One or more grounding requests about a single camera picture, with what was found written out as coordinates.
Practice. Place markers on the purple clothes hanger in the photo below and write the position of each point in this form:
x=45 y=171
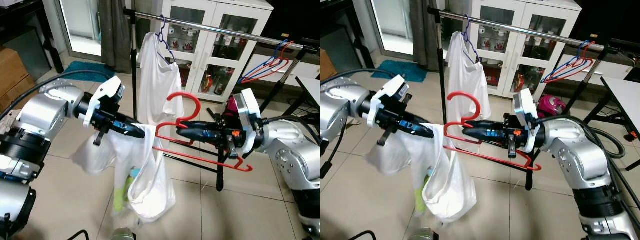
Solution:
x=160 y=35
x=466 y=35

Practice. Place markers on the red clothes hanger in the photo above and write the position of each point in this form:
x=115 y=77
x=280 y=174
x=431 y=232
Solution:
x=462 y=94
x=182 y=94
x=590 y=51
x=287 y=52

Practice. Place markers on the blue clothes hanger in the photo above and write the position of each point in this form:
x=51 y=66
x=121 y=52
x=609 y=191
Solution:
x=278 y=52
x=581 y=51

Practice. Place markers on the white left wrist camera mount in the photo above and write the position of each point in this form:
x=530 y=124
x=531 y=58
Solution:
x=387 y=97
x=102 y=100

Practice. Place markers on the white framed glass door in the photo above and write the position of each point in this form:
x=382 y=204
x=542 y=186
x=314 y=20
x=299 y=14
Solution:
x=395 y=22
x=82 y=25

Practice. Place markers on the metal clothes rack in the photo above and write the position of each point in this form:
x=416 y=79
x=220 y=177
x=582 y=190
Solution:
x=530 y=32
x=225 y=33

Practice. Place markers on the white low sideboard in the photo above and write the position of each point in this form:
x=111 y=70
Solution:
x=625 y=67
x=307 y=65

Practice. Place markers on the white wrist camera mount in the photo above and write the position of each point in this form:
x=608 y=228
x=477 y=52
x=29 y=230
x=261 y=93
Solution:
x=387 y=97
x=248 y=115
x=525 y=112
x=102 y=100

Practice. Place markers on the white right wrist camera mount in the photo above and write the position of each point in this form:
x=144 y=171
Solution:
x=248 y=115
x=525 y=112

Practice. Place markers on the white glass-door cabinet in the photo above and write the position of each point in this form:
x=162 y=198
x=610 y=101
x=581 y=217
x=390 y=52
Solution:
x=205 y=55
x=513 y=55

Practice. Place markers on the grey robot leg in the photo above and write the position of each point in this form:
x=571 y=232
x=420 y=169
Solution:
x=421 y=234
x=122 y=234

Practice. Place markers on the black shelf unit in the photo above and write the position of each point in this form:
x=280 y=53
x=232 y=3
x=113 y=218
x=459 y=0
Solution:
x=30 y=35
x=345 y=40

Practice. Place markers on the teal floor mat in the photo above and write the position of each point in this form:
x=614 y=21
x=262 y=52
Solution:
x=90 y=71
x=400 y=70

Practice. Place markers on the grey curtain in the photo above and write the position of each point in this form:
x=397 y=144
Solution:
x=115 y=35
x=425 y=35

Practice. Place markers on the plain white t-shirt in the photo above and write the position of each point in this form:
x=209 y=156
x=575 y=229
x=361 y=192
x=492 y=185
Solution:
x=160 y=85
x=467 y=85

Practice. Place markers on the magenta plastic object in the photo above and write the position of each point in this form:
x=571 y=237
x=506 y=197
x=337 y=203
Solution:
x=552 y=106
x=232 y=106

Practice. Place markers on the white shirt with green print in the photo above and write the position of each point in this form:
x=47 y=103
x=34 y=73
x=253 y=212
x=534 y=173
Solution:
x=150 y=200
x=450 y=195

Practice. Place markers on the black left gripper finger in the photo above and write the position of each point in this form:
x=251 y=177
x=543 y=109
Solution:
x=135 y=127
x=421 y=134
x=421 y=127
x=134 y=134

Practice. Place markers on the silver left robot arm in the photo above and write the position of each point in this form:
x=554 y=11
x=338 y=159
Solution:
x=45 y=112
x=340 y=107

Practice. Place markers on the large brown cardboard box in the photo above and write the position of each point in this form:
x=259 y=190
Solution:
x=326 y=62
x=11 y=75

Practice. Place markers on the white folding table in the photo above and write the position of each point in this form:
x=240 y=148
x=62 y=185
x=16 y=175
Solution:
x=312 y=87
x=625 y=95

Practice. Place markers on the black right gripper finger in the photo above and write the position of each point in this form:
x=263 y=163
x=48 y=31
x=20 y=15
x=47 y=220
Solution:
x=487 y=127
x=200 y=127
x=487 y=136
x=200 y=136

